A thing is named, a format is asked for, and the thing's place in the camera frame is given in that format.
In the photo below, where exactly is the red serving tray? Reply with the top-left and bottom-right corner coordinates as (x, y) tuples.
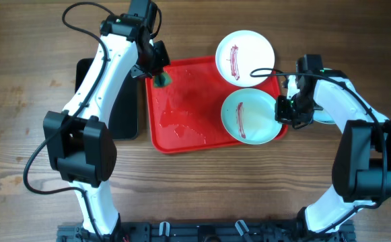
(146, 56), (288, 153)

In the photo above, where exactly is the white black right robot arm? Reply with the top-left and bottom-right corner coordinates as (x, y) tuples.
(275, 69), (391, 238)

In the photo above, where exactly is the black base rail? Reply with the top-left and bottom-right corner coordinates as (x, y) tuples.
(56, 218), (356, 242)

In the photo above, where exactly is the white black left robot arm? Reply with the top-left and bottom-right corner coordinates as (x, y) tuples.
(43, 13), (170, 241)

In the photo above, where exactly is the green yellow sponge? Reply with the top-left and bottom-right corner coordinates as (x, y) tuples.
(153, 72), (172, 88)

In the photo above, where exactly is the black water tray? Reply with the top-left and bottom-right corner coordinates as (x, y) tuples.
(75, 57), (139, 140)

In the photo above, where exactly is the white plate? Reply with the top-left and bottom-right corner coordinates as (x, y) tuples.
(220, 88), (282, 145)
(313, 67), (338, 125)
(215, 30), (275, 87)

